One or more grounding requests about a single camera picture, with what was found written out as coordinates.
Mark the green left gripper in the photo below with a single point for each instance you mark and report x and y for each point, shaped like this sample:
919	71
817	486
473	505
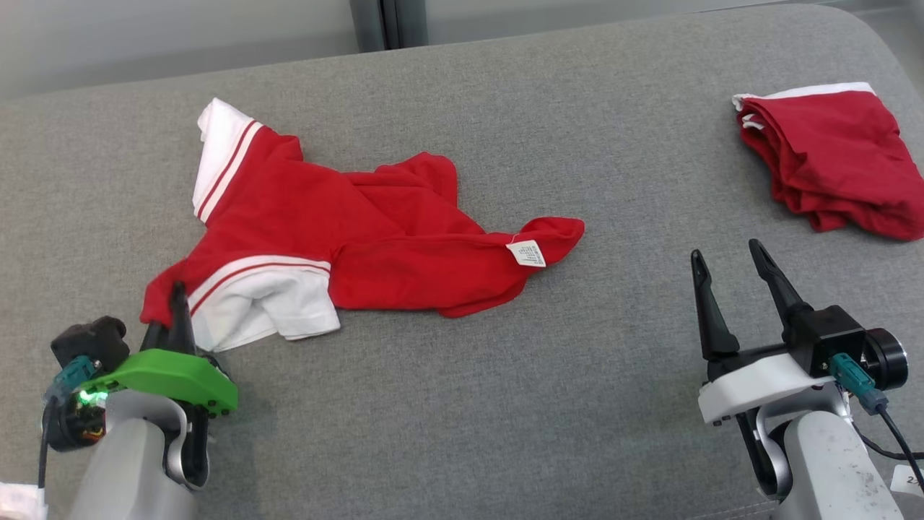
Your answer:
173	375

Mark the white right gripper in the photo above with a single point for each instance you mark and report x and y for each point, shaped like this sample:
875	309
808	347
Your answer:
751	386

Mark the red shorts with white stripe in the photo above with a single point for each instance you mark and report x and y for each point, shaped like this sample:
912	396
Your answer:
837	159

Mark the red shirt with white sleeves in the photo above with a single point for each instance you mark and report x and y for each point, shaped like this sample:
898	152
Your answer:
404	245

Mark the white crumpled tag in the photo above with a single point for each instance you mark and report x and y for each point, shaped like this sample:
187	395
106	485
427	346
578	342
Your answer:
18	504

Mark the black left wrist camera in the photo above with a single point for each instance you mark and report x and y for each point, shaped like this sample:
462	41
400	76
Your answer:
90	339

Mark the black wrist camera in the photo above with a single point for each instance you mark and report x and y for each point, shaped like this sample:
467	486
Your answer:
823	339
90	339

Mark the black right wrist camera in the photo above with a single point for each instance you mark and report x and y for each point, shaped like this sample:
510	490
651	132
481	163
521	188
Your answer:
823	339

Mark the grey partition post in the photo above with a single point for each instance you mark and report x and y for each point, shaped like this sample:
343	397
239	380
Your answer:
408	22

